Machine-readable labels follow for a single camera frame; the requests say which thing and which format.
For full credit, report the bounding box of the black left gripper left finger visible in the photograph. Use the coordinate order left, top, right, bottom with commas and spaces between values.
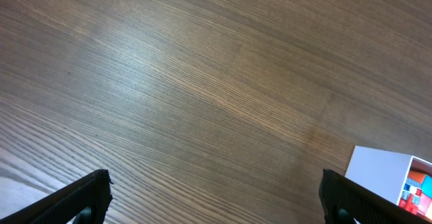
1, 169, 113, 224

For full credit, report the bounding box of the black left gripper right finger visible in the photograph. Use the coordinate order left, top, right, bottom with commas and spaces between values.
319, 169, 429, 224

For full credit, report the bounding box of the colourful puzzle cube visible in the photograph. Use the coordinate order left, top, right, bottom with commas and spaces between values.
407, 170, 431, 221

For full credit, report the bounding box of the red toy fire truck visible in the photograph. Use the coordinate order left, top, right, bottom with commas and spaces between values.
398, 180, 422, 215

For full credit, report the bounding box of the white box with brown interior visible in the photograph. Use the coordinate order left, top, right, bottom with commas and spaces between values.
345, 146, 431, 206

